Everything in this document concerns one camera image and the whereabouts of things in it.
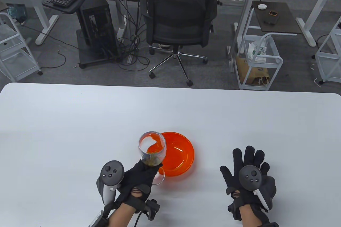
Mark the black battery pack white label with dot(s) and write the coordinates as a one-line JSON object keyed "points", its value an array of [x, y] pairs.
{"points": [[97, 221]]}

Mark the aluminium frame post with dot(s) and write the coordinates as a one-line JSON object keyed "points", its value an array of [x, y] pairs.
{"points": [[246, 6]]}

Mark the orange plastic bowl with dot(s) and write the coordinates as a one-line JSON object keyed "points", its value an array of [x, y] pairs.
{"points": [[181, 157]]}

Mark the person's right forearm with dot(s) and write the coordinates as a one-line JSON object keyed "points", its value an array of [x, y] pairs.
{"points": [[250, 217]]}

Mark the person's left forearm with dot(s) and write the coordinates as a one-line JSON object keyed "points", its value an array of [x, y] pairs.
{"points": [[120, 216]]}

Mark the clear wine glass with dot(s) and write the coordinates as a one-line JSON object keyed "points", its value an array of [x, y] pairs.
{"points": [[151, 144]]}

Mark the black mesh office chair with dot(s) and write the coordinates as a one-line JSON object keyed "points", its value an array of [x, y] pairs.
{"points": [[181, 16]]}

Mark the phone in orange case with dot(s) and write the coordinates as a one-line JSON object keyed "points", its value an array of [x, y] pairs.
{"points": [[273, 13]]}

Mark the grey and white hand controller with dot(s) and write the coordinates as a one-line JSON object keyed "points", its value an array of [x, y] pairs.
{"points": [[112, 171], [251, 177]]}

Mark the teal plastic bag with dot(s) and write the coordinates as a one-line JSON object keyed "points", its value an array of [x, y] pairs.
{"points": [[16, 11]]}

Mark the white plastic packet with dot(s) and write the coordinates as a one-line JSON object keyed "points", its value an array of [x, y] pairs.
{"points": [[254, 50]]}

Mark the black computer tower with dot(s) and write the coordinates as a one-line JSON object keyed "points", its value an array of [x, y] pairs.
{"points": [[98, 24]]}

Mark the person's left hand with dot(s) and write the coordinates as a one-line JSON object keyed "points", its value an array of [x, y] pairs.
{"points": [[138, 179]]}

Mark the person's right hand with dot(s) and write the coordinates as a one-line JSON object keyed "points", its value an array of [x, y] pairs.
{"points": [[231, 181]]}

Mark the brown paper bag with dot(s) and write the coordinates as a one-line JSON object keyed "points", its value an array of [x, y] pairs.
{"points": [[255, 74]]}

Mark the pile of raisins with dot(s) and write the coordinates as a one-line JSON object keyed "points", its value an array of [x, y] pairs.
{"points": [[151, 159]]}

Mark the white round puck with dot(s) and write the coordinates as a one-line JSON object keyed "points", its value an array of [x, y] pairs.
{"points": [[262, 6]]}

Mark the brown side table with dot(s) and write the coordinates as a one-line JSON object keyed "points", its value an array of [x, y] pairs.
{"points": [[282, 16]]}

